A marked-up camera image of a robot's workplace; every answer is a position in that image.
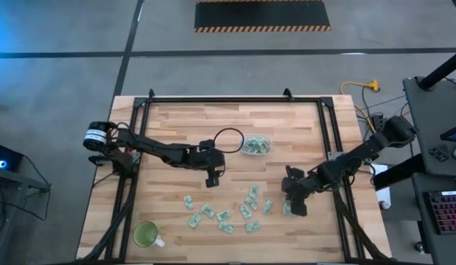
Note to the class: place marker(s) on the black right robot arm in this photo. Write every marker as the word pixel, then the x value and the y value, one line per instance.
pixel 360 151

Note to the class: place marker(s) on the black pole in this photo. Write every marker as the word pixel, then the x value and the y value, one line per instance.
pixel 441 71

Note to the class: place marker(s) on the backlit black keyboard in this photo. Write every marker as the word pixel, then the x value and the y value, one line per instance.
pixel 446 211

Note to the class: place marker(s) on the green ceramic mug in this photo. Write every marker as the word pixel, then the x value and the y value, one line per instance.
pixel 144 234

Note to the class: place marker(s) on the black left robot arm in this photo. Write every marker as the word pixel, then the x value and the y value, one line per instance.
pixel 157 149

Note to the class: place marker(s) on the black power strip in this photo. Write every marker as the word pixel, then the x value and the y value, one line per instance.
pixel 376 119

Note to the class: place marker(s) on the silver mounting plate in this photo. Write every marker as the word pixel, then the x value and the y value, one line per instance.
pixel 332 156

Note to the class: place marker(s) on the grey metal stand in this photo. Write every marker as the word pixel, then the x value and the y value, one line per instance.
pixel 14 206

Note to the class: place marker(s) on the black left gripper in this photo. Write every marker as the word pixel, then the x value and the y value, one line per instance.
pixel 207 160

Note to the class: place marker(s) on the black desk leg bar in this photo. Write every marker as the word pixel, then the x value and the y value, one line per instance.
pixel 397 173

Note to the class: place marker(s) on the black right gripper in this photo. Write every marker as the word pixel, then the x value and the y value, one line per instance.
pixel 299 187

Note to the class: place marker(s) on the green stevia sweetener packet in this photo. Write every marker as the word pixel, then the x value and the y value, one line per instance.
pixel 254 191
pixel 226 227
pixel 252 226
pixel 188 202
pixel 251 202
pixel 207 211
pixel 286 207
pixel 267 207
pixel 194 220
pixel 223 215
pixel 245 211

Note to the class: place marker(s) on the white box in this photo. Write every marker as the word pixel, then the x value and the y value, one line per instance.
pixel 382 187

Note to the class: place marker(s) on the black tablet screen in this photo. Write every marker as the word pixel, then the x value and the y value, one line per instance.
pixel 454 134

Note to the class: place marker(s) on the black caster wheel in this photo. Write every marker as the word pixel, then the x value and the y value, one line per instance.
pixel 419 247

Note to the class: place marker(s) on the clear bag of bills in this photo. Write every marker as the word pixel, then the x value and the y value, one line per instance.
pixel 255 144

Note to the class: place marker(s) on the black aluminium table frame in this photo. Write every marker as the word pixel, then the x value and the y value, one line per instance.
pixel 231 99

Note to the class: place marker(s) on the black hazard-striped floor mat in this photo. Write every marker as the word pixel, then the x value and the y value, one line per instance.
pixel 262 14

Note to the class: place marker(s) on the black computer with blue light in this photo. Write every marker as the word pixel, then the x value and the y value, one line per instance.
pixel 3 160

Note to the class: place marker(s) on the dark grey desk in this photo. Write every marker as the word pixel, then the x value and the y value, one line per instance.
pixel 419 221
pixel 430 121

